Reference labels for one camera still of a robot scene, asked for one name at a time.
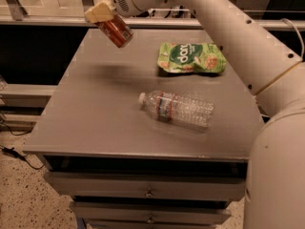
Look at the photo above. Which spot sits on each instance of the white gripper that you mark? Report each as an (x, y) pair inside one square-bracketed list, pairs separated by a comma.
[(128, 8)]

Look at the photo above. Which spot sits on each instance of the red coke can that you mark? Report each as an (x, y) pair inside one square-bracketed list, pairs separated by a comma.
[(115, 29)]

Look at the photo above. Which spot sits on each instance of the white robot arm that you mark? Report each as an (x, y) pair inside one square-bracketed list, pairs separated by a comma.
[(275, 75)]

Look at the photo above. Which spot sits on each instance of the metal railing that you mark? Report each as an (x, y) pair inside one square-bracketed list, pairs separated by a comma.
[(72, 11)]

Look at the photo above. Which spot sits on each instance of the green chip bag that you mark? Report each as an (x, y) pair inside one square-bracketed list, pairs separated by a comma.
[(191, 58)]

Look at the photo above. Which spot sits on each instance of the clear plastic water bottle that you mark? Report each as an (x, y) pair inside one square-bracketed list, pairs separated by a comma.
[(177, 108)]

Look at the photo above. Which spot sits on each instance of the grey drawer cabinet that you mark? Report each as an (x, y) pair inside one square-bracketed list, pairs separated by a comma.
[(94, 124)]

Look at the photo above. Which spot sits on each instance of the top grey drawer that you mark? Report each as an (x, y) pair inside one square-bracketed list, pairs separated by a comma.
[(129, 186)]

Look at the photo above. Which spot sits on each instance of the grey drawer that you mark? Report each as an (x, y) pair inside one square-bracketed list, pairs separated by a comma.
[(129, 186), (149, 213)]

